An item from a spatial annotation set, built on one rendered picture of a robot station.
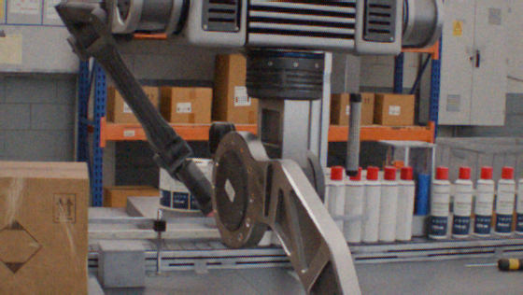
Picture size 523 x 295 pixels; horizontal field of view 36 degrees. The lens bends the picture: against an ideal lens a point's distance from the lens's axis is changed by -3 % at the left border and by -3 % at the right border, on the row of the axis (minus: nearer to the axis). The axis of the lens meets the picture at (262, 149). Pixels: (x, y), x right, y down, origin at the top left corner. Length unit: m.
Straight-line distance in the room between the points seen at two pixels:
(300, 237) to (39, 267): 0.62
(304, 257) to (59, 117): 5.30
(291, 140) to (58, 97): 5.09
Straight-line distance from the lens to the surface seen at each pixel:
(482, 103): 7.66
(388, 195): 2.28
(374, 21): 1.46
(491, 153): 4.03
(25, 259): 1.64
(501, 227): 2.49
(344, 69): 2.02
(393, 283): 2.07
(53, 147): 6.43
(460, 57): 7.49
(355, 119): 2.11
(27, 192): 1.61
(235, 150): 1.40
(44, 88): 6.39
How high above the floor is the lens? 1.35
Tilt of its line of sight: 6 degrees down
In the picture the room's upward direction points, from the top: 2 degrees clockwise
